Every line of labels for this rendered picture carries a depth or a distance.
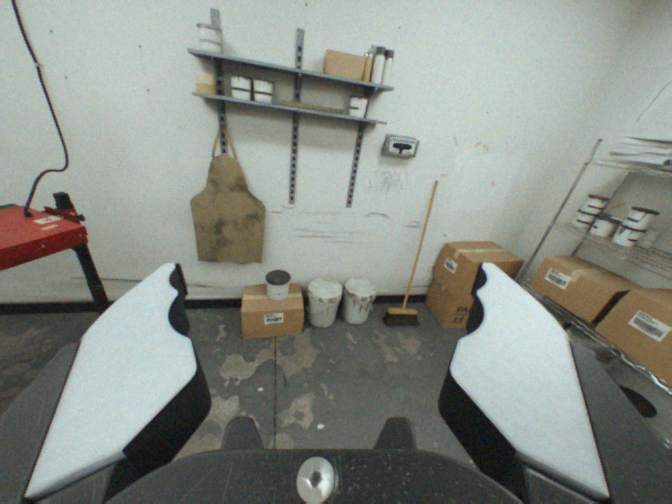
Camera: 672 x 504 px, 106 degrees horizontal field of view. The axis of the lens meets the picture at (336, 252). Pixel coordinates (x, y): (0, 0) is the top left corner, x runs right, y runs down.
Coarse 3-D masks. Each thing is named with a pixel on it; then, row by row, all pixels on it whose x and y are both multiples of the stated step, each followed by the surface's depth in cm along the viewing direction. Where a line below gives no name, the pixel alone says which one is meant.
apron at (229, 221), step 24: (216, 144) 170; (216, 168) 177; (240, 168) 181; (216, 192) 185; (240, 192) 189; (192, 216) 190; (216, 216) 192; (240, 216) 195; (264, 216) 200; (216, 240) 200; (240, 240) 203
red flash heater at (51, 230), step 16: (16, 208) 130; (48, 208) 132; (0, 224) 115; (16, 224) 116; (32, 224) 118; (48, 224) 120; (64, 224) 122; (0, 240) 104; (16, 240) 106; (32, 240) 107; (48, 240) 112; (64, 240) 118; (80, 240) 124; (0, 256) 100; (16, 256) 104; (32, 256) 109
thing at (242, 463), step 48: (240, 432) 5; (384, 432) 5; (144, 480) 4; (192, 480) 4; (240, 480) 4; (288, 480) 4; (336, 480) 4; (384, 480) 4; (432, 480) 4; (480, 480) 4
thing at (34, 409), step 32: (64, 352) 7; (32, 384) 6; (64, 384) 6; (0, 416) 5; (32, 416) 5; (0, 448) 5; (32, 448) 5; (0, 480) 4; (96, 480) 4; (128, 480) 5
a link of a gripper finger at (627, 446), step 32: (576, 352) 6; (608, 384) 6; (608, 416) 5; (640, 416) 5; (608, 448) 5; (640, 448) 5; (512, 480) 5; (544, 480) 4; (608, 480) 4; (640, 480) 4
